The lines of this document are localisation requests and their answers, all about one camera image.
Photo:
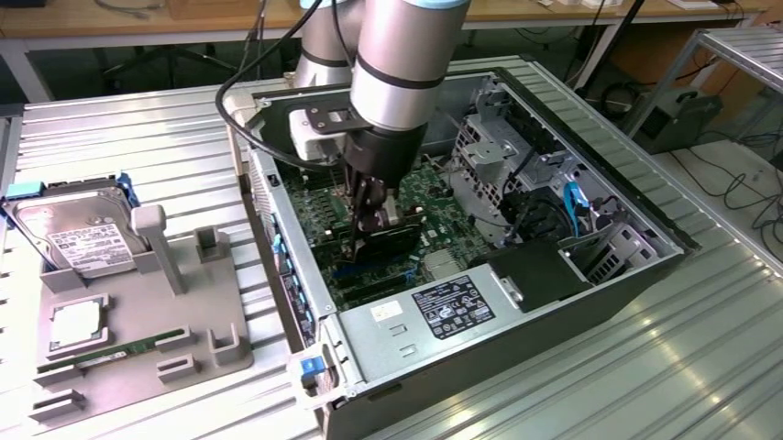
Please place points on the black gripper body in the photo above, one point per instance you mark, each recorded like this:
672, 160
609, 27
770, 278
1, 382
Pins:
382, 151

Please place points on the black graphics card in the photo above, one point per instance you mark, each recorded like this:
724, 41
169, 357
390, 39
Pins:
394, 240

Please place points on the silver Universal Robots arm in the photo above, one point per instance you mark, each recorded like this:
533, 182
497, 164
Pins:
392, 69

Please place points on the green motherboard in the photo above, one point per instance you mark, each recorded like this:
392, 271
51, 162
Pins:
441, 206

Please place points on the silver chipset heatsink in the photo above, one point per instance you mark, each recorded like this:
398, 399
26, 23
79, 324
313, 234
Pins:
445, 266

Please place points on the silver metal drive cage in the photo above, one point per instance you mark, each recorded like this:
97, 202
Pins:
490, 151

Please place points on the silver power supply unit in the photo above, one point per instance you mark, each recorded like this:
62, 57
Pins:
417, 330

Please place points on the black plastic shroud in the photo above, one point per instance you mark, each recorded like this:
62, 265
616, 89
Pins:
538, 275

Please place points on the open black PC case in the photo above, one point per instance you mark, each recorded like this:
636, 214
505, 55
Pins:
552, 293

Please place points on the blue case latch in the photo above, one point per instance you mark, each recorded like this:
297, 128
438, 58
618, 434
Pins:
311, 366

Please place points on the grey parts rack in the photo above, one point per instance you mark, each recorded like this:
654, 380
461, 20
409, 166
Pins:
153, 339

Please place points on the wooden desk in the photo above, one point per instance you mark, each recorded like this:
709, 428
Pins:
153, 20

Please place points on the hard disk in blue carrier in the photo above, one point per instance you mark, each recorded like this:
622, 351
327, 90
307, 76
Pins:
67, 229

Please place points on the black box device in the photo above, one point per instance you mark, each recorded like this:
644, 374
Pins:
676, 124

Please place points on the green RAM stick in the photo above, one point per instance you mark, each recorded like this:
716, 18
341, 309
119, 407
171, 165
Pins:
110, 352

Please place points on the silver CPU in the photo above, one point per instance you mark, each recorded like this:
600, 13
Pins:
77, 326

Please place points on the metal slat side table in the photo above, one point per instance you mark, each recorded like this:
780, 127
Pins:
741, 50

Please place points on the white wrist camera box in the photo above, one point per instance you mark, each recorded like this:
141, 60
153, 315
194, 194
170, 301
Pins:
313, 135

